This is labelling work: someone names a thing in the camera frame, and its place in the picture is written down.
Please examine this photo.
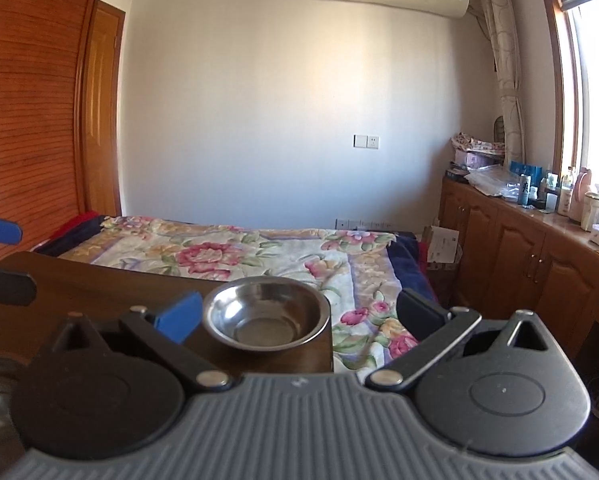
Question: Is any dark blue blanket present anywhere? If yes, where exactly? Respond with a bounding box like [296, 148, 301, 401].
[386, 232, 437, 302]

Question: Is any wooden sideboard cabinet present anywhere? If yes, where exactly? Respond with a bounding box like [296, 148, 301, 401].
[438, 179, 599, 358]

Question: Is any white paper bag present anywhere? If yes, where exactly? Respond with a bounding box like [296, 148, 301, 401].
[423, 226, 459, 264]

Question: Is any floral bed quilt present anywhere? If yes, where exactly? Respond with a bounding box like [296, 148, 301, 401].
[62, 217, 418, 378]

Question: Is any wooden slatted wardrobe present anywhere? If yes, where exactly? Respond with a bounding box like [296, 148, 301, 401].
[0, 0, 98, 260]

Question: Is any patterned beige curtain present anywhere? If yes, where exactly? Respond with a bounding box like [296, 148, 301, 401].
[479, 0, 526, 164]

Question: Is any clear plastic bag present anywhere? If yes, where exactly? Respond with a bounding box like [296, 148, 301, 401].
[465, 165, 520, 202]

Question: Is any white wall switch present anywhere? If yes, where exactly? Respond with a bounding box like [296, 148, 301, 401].
[354, 134, 380, 150]

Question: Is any wall power outlet strip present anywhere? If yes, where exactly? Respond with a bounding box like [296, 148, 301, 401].
[334, 219, 394, 232]

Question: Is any red cloth on bed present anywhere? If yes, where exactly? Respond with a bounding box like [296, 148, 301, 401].
[33, 211, 106, 257]

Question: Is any small steel bowl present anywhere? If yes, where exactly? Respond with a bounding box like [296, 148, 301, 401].
[202, 276, 331, 352]

